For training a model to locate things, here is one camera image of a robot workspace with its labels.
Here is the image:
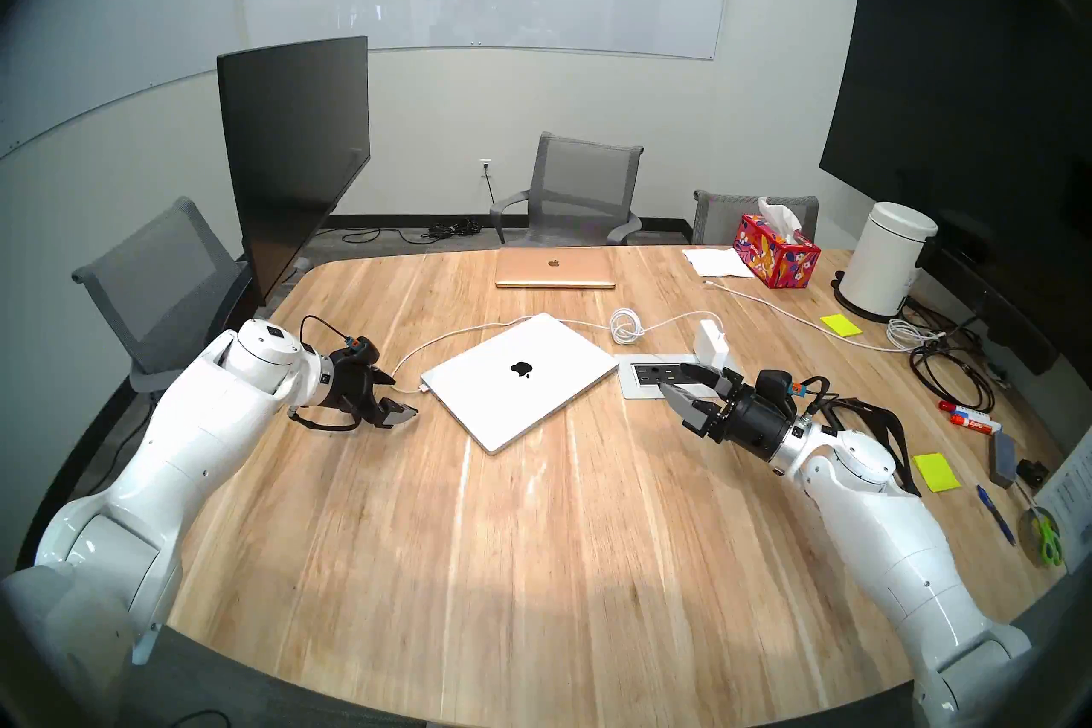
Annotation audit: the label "colourful floral tissue box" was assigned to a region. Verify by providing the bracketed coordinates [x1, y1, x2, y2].
[735, 197, 822, 289]

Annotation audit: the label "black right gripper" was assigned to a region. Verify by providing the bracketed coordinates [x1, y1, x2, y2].
[661, 362, 799, 464]

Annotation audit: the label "white cylindrical bin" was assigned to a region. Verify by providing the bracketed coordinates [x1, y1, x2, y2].
[834, 202, 939, 322]

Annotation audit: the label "black left wrist camera cable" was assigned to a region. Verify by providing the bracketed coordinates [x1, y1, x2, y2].
[299, 314, 355, 350]

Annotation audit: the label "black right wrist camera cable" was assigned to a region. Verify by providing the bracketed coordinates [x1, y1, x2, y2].
[800, 375, 841, 422]

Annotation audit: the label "grey mesh office chair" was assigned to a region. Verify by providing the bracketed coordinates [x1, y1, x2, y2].
[692, 190, 820, 248]
[490, 132, 644, 247]
[73, 197, 253, 394]

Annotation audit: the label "white MacBook charging cable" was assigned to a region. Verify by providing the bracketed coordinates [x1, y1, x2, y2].
[395, 308, 726, 394]

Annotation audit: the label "blue pen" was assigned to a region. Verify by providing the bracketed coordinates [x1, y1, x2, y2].
[977, 485, 1018, 546]

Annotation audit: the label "black floor cable bundle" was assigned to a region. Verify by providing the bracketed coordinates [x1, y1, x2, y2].
[341, 217, 487, 245]

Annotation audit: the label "black curved wide monitor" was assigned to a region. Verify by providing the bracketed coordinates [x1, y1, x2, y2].
[217, 36, 371, 305]

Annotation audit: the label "white power adapter brick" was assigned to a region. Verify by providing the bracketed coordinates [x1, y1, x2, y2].
[693, 319, 729, 371]

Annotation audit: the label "green handled scissors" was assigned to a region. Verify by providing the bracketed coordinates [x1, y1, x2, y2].
[1019, 509, 1067, 569]
[1028, 492, 1066, 568]

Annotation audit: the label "gold MacBook laptop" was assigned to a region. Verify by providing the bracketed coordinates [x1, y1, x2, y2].
[495, 248, 617, 290]

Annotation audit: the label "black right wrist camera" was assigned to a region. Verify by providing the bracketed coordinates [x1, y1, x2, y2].
[758, 370, 807, 412]

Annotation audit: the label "long white cable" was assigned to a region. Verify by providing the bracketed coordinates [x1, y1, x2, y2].
[704, 280, 948, 352]

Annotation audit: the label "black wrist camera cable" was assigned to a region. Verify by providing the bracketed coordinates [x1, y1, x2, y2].
[800, 375, 841, 422]
[299, 314, 355, 350]

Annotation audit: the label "black strap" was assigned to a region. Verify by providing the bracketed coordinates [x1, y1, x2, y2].
[823, 396, 922, 497]

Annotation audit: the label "black video bar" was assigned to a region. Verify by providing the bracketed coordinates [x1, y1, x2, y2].
[917, 227, 1059, 376]

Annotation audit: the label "black coiled cable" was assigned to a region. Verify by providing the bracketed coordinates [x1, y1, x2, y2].
[909, 300, 997, 413]

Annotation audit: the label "silver MacBook laptop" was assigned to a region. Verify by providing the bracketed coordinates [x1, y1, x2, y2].
[420, 313, 620, 454]

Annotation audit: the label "large black wall television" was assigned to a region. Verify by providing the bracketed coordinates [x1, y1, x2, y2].
[819, 0, 1092, 309]

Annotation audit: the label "black left gripper cable loop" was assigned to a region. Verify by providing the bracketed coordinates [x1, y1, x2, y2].
[288, 404, 363, 434]

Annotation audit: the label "silver desk power outlet box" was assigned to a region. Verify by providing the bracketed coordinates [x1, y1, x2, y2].
[614, 353, 726, 400]

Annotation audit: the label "grey whiteboard eraser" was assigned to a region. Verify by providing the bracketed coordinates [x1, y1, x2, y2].
[990, 432, 1019, 490]

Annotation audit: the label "white paper napkin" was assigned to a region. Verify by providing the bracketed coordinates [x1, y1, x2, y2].
[682, 247, 756, 278]

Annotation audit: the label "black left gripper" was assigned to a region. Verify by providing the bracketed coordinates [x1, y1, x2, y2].
[328, 362, 421, 429]

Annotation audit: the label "white printed paper sheet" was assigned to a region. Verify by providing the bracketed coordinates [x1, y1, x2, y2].
[1037, 419, 1092, 574]

